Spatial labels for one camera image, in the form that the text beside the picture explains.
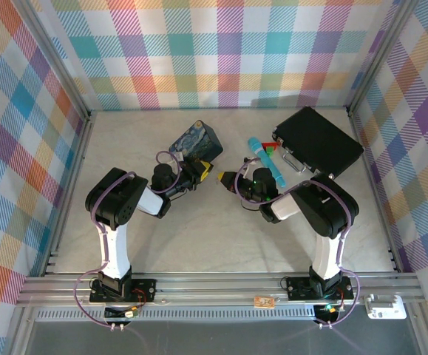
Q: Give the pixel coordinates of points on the starry night print box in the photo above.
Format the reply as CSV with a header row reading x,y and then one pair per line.
x,y
197,142

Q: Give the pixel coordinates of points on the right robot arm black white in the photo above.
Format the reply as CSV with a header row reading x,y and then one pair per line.
x,y
328,211

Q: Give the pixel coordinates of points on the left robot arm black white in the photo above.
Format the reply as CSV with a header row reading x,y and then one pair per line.
x,y
115,207

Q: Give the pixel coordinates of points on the teal cylindrical tube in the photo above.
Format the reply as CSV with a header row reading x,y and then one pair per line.
x,y
261,151

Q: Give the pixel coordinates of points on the green toy block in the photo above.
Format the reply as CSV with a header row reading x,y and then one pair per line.
x,y
270,150

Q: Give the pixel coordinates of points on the red toy block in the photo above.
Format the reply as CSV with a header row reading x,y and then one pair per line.
x,y
271,145

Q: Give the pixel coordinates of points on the black hard case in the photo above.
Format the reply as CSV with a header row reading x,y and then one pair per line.
x,y
319,138

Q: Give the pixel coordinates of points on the small orange tag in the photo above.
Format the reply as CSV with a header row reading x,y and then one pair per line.
x,y
264,302

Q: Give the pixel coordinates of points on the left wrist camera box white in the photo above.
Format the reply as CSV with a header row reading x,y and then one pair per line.
x,y
179,156

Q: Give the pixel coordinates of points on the aluminium side rail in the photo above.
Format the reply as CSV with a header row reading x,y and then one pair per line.
x,y
78,166
369,177

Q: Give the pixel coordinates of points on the aluminium front frame rail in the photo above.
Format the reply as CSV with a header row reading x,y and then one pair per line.
x,y
213,286

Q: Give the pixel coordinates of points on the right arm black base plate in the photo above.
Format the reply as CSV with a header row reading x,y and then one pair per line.
x,y
298,288

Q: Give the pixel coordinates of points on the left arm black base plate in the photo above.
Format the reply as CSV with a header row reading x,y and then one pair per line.
x,y
143,290

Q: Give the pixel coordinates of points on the aluminium corner post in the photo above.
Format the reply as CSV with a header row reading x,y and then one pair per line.
x,y
381,55
56,55

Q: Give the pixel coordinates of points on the white plastic bracket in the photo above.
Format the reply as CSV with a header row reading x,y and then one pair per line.
x,y
387,308

